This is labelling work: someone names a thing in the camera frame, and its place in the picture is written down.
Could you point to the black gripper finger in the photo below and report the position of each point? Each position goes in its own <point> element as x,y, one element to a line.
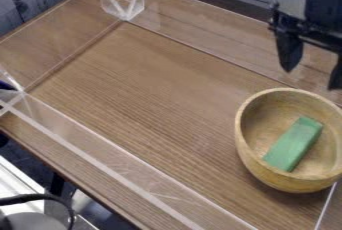
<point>291,49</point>
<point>336,76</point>

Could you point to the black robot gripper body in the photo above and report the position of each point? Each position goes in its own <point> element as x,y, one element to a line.
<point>313,19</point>

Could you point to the green rectangular block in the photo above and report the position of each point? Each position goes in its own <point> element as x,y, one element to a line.
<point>293,144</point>

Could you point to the brown wooden bowl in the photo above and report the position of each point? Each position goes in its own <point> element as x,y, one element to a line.
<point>264,117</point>

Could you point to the clear acrylic front barrier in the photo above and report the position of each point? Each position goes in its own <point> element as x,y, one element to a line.
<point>114,176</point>

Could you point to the clear acrylic corner bracket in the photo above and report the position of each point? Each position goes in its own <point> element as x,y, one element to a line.
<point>124,9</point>

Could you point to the grey metal bracket with screw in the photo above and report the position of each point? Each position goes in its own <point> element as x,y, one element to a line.
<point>58,211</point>

